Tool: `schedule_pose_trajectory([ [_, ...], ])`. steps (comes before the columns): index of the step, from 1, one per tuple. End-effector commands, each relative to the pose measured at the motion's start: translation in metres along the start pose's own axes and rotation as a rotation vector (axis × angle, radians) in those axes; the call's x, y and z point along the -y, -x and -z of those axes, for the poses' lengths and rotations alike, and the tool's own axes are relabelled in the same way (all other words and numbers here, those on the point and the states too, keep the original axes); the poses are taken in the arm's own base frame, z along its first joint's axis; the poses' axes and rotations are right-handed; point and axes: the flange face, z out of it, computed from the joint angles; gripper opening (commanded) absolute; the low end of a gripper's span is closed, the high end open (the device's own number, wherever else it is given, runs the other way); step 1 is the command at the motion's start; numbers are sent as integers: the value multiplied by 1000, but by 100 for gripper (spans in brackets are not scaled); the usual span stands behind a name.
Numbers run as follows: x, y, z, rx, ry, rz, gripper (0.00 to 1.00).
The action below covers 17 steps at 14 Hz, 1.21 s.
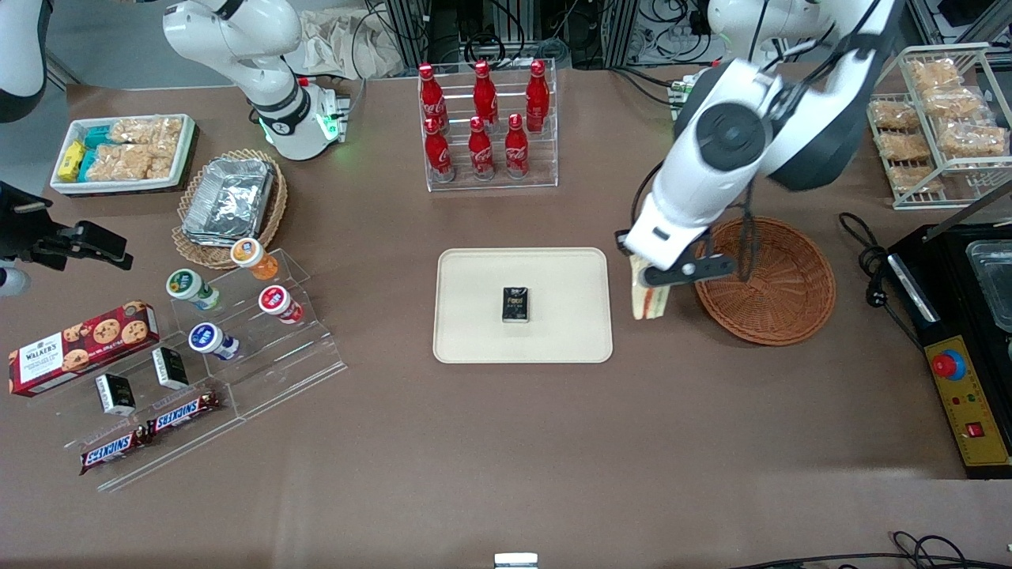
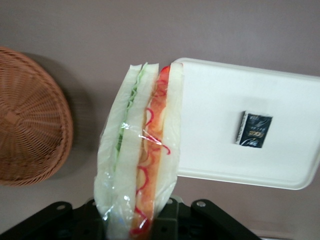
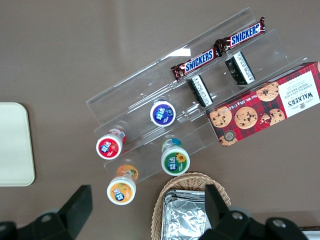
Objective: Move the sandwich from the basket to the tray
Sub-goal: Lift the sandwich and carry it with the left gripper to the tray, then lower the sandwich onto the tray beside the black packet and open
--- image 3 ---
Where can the black white gum box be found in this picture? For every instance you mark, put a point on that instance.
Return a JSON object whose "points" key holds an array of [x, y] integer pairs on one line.
{"points": [[240, 68], [200, 91]]}

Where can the red gum bottle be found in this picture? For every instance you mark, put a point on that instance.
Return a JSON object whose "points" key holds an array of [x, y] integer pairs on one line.
{"points": [[109, 147]]}

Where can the brown Snickers bar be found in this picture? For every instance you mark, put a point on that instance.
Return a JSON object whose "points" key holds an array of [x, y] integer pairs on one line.
{"points": [[198, 62], [243, 35]]}

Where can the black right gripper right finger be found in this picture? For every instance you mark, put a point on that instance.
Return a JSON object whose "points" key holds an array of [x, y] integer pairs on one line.
{"points": [[215, 207]]}

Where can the light tan wicker basket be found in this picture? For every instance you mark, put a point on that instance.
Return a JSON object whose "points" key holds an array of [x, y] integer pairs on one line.
{"points": [[190, 180]]}

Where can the orange gum bottle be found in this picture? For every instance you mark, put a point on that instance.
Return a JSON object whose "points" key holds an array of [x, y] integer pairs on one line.
{"points": [[121, 192]]}

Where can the blue gum bottle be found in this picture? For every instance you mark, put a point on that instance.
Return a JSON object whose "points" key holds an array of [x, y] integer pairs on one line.
{"points": [[162, 113]]}

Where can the beige plastic tray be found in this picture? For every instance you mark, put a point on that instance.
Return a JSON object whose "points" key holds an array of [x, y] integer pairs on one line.
{"points": [[15, 145]]}

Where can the white rectangular snack tray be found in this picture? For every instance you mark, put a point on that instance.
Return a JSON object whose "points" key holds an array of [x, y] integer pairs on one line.
{"points": [[314, 236]]}

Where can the clear acrylic stepped display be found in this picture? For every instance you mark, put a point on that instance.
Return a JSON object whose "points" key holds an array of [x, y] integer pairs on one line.
{"points": [[140, 92]]}

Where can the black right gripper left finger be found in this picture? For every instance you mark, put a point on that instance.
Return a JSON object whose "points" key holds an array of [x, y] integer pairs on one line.
{"points": [[78, 207]]}

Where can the green gum bottle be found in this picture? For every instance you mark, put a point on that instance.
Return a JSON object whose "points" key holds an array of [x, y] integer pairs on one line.
{"points": [[175, 161]]}

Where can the red tartan cookie box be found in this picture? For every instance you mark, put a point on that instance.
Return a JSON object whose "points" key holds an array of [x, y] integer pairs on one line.
{"points": [[262, 105]]}

